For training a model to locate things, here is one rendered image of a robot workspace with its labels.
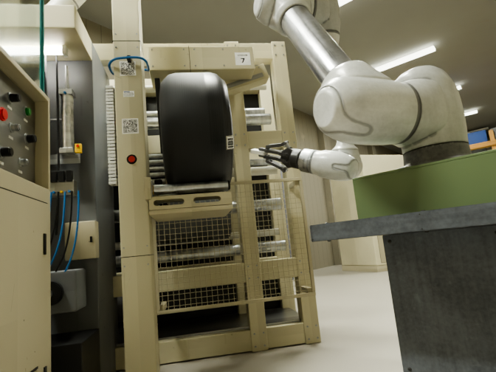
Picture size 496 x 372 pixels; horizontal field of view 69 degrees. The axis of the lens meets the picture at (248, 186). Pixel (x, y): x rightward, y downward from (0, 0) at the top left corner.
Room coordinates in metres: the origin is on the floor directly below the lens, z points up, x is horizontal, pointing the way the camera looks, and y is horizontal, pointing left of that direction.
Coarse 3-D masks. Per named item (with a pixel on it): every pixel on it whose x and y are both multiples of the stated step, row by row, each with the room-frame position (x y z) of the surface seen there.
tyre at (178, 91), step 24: (192, 72) 1.60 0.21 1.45; (168, 96) 1.46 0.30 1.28; (192, 96) 1.47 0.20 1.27; (216, 96) 1.49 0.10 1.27; (168, 120) 1.46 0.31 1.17; (192, 120) 1.46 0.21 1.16; (216, 120) 1.48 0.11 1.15; (168, 144) 1.49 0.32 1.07; (192, 144) 1.49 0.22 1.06; (216, 144) 1.51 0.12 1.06; (168, 168) 1.56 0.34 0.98; (192, 168) 1.55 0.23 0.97; (216, 168) 1.57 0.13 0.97
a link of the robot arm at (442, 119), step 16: (400, 80) 0.89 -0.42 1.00; (416, 80) 0.84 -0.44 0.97; (432, 80) 0.84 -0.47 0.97; (448, 80) 0.85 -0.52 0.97; (432, 96) 0.83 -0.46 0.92; (448, 96) 0.84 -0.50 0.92; (432, 112) 0.82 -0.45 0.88; (448, 112) 0.84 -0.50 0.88; (416, 128) 0.84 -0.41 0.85; (432, 128) 0.84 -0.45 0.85; (448, 128) 0.84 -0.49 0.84; (464, 128) 0.86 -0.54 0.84; (400, 144) 0.90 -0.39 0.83; (416, 144) 0.88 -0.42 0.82; (432, 144) 0.85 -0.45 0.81
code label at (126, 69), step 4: (120, 64) 1.62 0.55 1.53; (124, 64) 1.62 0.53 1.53; (128, 64) 1.62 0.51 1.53; (132, 64) 1.63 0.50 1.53; (120, 68) 1.62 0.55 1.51; (124, 68) 1.62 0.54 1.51; (128, 68) 1.62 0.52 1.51; (132, 68) 1.63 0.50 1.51; (120, 72) 1.62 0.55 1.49; (124, 72) 1.62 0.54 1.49; (128, 72) 1.62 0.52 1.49; (132, 72) 1.63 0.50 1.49
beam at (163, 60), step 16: (160, 48) 1.90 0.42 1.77; (176, 48) 1.92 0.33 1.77; (192, 48) 1.94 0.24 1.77; (208, 48) 1.95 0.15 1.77; (224, 48) 1.97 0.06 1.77; (240, 48) 1.98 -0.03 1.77; (160, 64) 1.90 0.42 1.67; (176, 64) 1.92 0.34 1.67; (192, 64) 1.93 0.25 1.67; (208, 64) 1.95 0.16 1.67; (224, 64) 1.97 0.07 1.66; (160, 80) 2.03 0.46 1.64
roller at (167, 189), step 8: (168, 184) 1.59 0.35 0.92; (176, 184) 1.59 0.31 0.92; (184, 184) 1.59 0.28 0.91; (192, 184) 1.60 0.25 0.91; (200, 184) 1.60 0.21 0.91; (208, 184) 1.61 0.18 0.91; (216, 184) 1.61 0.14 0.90; (224, 184) 1.62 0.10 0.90; (160, 192) 1.57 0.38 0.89; (168, 192) 1.58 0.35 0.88; (176, 192) 1.59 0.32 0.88; (184, 192) 1.60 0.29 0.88; (192, 192) 1.61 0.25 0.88
